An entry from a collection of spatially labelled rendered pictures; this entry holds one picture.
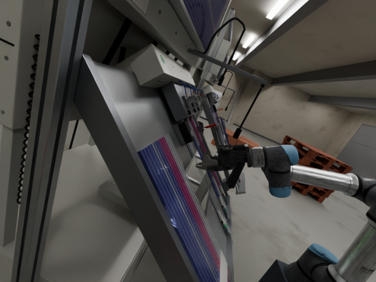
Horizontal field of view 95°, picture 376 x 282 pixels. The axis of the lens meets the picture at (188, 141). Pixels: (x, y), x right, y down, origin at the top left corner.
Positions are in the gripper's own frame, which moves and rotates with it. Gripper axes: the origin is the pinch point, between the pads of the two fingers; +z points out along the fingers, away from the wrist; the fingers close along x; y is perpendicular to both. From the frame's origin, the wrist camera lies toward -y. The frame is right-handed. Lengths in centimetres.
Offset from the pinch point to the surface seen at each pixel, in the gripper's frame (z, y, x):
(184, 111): 0.9, 23.0, 6.0
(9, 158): 36, 19, 37
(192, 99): -1.6, 26.8, 1.1
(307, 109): -461, -108, -1067
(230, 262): -8.9, -31.2, 14.3
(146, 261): 53, -78, -25
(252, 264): -21, -125, -70
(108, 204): 41.8, -12.4, 6.5
